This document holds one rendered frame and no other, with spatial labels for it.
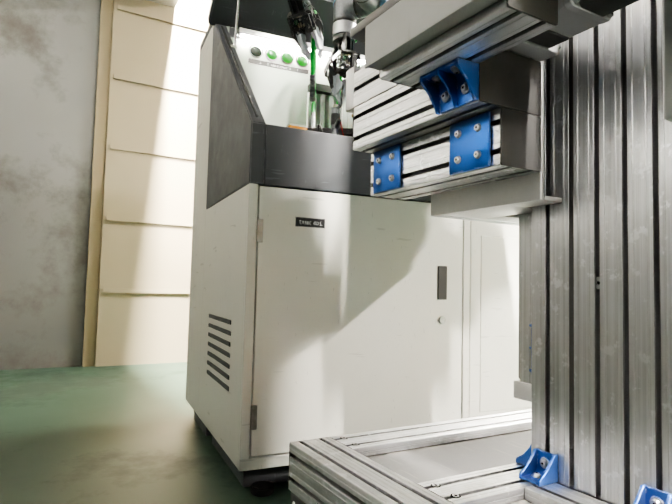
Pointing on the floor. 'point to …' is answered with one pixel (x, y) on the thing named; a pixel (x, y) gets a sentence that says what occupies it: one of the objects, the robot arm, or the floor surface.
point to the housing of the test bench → (199, 226)
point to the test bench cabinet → (262, 470)
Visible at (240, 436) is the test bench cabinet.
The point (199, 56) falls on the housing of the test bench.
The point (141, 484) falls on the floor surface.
